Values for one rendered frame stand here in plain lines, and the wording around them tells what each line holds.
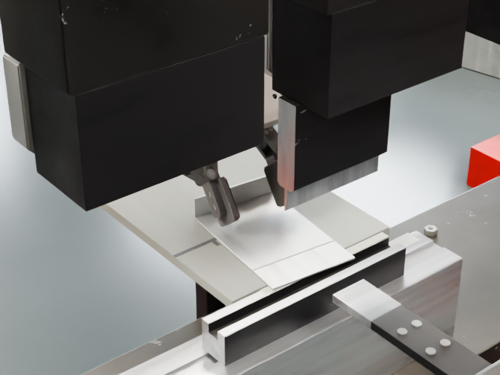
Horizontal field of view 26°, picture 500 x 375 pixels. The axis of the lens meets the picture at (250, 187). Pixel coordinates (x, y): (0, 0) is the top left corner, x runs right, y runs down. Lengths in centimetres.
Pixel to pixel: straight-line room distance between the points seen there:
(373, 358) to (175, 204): 23
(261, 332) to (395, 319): 11
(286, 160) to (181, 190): 23
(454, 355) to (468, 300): 28
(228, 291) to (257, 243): 7
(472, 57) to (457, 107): 29
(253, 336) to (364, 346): 13
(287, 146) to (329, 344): 19
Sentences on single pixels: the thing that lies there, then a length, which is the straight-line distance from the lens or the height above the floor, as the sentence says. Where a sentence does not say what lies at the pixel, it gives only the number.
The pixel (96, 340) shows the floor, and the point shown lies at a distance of 246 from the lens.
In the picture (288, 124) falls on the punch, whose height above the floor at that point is 116.
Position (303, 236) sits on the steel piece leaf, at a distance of 96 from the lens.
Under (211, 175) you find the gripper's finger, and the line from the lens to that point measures 94.
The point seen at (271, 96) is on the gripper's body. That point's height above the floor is 111.
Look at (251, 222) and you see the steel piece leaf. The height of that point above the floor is 100.
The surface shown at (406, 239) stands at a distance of 102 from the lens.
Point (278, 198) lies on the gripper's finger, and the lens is 99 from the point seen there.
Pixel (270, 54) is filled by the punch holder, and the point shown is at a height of 120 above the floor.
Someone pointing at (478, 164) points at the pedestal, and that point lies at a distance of 300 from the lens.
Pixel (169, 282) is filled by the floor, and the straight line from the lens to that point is 262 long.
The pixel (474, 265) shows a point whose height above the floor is 87.
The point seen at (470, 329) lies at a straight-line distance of 108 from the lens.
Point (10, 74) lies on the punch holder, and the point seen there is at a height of 124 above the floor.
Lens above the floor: 153
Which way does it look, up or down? 31 degrees down
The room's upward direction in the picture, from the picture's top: straight up
